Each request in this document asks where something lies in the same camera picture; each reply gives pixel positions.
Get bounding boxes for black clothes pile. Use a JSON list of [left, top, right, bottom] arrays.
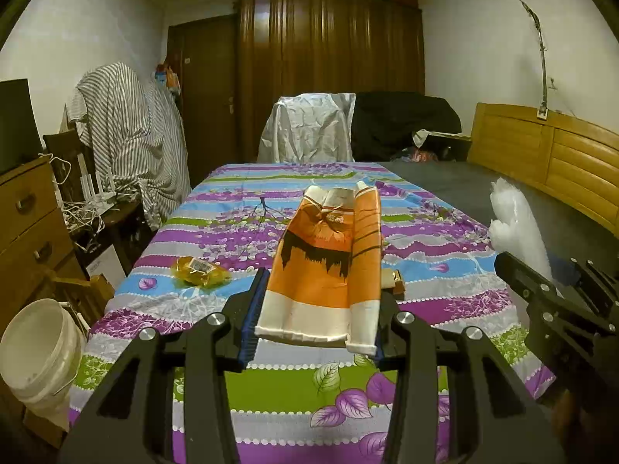
[[351, 91, 462, 162]]

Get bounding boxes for gold foil box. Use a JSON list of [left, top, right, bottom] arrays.
[[381, 268, 405, 297]]

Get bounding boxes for dark wooden wardrobe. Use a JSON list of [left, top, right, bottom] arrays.
[[236, 0, 425, 161]]

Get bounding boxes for white cardboard box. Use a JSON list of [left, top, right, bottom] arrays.
[[86, 245, 126, 289]]

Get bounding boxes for dark monitor screen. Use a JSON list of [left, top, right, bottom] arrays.
[[0, 78, 42, 173]]

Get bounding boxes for striped grey white shirt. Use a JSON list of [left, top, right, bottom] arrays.
[[66, 62, 191, 230]]

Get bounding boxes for orange white printed cloth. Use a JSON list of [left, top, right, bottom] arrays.
[[255, 181, 382, 356]]

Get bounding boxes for wooden chest of drawers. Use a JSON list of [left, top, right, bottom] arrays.
[[0, 157, 86, 328]]

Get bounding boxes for white plastic bag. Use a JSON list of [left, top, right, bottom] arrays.
[[488, 178, 552, 280]]

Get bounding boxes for yellow crinkled snack wrapper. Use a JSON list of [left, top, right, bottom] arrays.
[[171, 257, 232, 289]]

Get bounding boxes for dark wooden door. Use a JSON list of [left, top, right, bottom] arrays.
[[167, 15, 240, 186]]

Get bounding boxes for white cables and chargers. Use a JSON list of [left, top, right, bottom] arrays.
[[38, 152, 142, 252]]

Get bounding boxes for wooden bed headboard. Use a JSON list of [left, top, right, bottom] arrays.
[[467, 103, 619, 235]]

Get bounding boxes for white plastic bucket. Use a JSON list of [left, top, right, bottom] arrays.
[[1, 299, 85, 430]]

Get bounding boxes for floral purple striped bedsheet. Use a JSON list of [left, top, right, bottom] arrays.
[[70, 164, 553, 463]]

